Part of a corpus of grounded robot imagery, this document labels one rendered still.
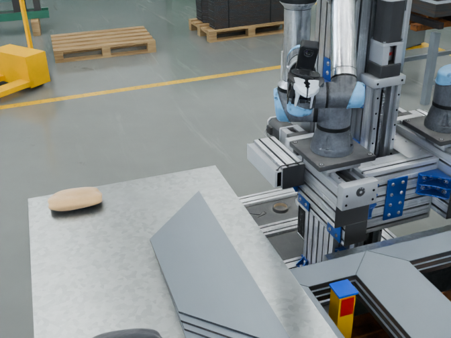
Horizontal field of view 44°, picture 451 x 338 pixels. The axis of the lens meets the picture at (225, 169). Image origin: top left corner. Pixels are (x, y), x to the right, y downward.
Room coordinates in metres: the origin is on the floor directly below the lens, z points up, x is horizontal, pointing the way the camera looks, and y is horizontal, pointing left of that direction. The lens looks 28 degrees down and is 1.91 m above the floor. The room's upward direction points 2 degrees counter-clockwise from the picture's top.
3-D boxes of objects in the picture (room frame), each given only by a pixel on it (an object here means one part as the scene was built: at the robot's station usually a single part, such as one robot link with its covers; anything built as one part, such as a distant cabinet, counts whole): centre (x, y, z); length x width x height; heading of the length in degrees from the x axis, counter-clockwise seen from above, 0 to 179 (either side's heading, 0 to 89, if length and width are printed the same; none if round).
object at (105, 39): (6.86, 1.50, 0.07); 1.20 x 0.80 x 0.14; 107
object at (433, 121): (1.93, -0.84, 1.09); 0.15 x 0.15 x 0.10
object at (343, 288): (1.19, -0.32, 0.88); 0.06 x 0.06 x 0.02; 18
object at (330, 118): (1.76, -0.37, 1.20); 0.13 x 0.12 x 0.14; 84
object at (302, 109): (1.51, -0.24, 1.34); 0.11 x 0.08 x 0.11; 84
